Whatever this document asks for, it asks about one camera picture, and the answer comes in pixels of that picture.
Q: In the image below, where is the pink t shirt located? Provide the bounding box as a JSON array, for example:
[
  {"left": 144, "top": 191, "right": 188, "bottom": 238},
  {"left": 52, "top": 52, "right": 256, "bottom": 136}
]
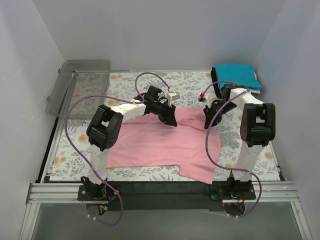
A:
[{"left": 106, "top": 108, "right": 221, "bottom": 184}]

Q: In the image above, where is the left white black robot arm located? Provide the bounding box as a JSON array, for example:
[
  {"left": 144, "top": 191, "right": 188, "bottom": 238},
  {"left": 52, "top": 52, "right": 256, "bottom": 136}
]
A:
[{"left": 81, "top": 86, "right": 180, "bottom": 200}]

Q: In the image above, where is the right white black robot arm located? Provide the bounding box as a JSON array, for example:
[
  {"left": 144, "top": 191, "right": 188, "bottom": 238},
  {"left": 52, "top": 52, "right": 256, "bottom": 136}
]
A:
[{"left": 199, "top": 83, "right": 276, "bottom": 200}]

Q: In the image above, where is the floral table mat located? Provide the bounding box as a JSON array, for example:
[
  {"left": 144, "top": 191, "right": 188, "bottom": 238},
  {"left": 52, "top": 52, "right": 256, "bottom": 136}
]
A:
[{"left": 49, "top": 70, "right": 278, "bottom": 183}]

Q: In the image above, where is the teal folded t shirt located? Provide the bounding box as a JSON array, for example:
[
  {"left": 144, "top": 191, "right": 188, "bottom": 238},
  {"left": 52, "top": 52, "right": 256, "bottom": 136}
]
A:
[{"left": 215, "top": 63, "right": 262, "bottom": 90}]

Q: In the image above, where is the clear plastic bin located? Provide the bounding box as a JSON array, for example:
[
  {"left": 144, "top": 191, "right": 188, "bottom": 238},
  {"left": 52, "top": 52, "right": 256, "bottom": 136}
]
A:
[{"left": 45, "top": 59, "right": 112, "bottom": 118}]

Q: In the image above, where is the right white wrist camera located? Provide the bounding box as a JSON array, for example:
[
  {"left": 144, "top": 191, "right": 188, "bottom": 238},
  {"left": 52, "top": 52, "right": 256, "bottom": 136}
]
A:
[{"left": 198, "top": 92, "right": 213, "bottom": 105}]

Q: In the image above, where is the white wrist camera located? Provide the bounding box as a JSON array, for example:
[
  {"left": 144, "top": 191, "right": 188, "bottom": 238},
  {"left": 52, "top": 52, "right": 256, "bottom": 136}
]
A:
[
  {"left": 198, "top": 92, "right": 213, "bottom": 105},
  {"left": 166, "top": 92, "right": 180, "bottom": 105}
]

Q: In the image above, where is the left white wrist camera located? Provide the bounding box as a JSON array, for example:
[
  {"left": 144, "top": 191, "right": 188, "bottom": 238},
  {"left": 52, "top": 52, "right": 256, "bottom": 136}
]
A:
[{"left": 166, "top": 92, "right": 180, "bottom": 105}]

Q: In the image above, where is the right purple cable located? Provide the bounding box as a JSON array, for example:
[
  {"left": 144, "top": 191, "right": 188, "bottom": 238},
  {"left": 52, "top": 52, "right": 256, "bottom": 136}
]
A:
[{"left": 198, "top": 80, "right": 263, "bottom": 220}]

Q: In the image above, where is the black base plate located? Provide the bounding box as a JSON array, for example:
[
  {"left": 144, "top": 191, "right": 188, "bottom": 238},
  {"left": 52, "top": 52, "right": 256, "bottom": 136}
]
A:
[{"left": 77, "top": 181, "right": 259, "bottom": 212}]

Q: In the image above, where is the aluminium frame rail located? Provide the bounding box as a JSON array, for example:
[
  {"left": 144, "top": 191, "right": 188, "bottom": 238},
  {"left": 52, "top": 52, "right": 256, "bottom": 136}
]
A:
[{"left": 19, "top": 181, "right": 312, "bottom": 240}]

